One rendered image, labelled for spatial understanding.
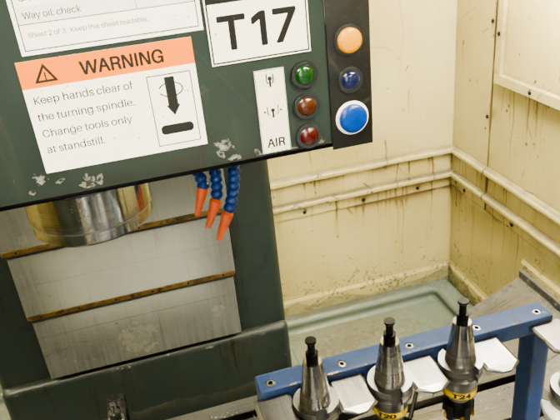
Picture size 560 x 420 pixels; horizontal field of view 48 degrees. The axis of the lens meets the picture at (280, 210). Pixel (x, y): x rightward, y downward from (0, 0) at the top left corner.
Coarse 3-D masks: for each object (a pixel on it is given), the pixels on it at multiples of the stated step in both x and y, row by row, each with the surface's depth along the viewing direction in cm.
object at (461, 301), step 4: (460, 300) 86; (464, 300) 86; (468, 300) 86; (460, 304) 85; (464, 304) 85; (460, 308) 86; (464, 308) 86; (460, 312) 86; (464, 312) 86; (468, 312) 86; (456, 316) 87; (460, 316) 86; (464, 316) 86; (468, 316) 86; (456, 320) 87; (460, 320) 86; (464, 320) 86; (464, 324) 86
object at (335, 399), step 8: (296, 392) 87; (336, 392) 87; (296, 400) 86; (336, 400) 85; (296, 408) 85; (304, 408) 85; (328, 408) 84; (336, 408) 84; (304, 416) 84; (312, 416) 83; (320, 416) 84; (328, 416) 84; (336, 416) 85
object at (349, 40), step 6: (342, 30) 61; (348, 30) 60; (354, 30) 61; (342, 36) 60; (348, 36) 61; (354, 36) 61; (360, 36) 61; (342, 42) 61; (348, 42) 61; (354, 42) 61; (360, 42) 61; (342, 48) 61; (348, 48) 61; (354, 48) 61
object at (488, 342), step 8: (480, 344) 94; (488, 344) 94; (496, 344) 94; (480, 352) 92; (488, 352) 92; (496, 352) 92; (504, 352) 92; (488, 360) 91; (496, 360) 91; (504, 360) 90; (512, 360) 90; (488, 368) 89; (496, 368) 89; (504, 368) 89; (512, 368) 89
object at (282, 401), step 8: (288, 392) 89; (256, 400) 88; (264, 400) 88; (272, 400) 88; (280, 400) 88; (288, 400) 87; (256, 408) 87; (264, 408) 86; (272, 408) 86; (280, 408) 86; (288, 408) 86; (264, 416) 85; (272, 416) 85; (280, 416) 85; (288, 416) 85; (296, 416) 85
